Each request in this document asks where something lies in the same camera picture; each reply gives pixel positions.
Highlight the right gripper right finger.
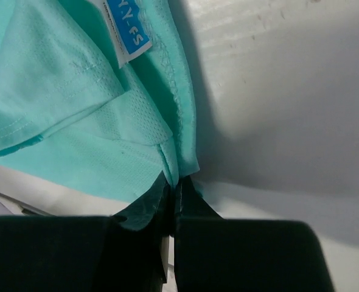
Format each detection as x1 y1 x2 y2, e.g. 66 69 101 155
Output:
173 177 334 291

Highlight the light mint t-shirt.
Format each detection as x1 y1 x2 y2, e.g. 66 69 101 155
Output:
0 1 199 215

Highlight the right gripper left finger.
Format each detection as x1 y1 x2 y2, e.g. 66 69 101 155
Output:
0 179 171 292

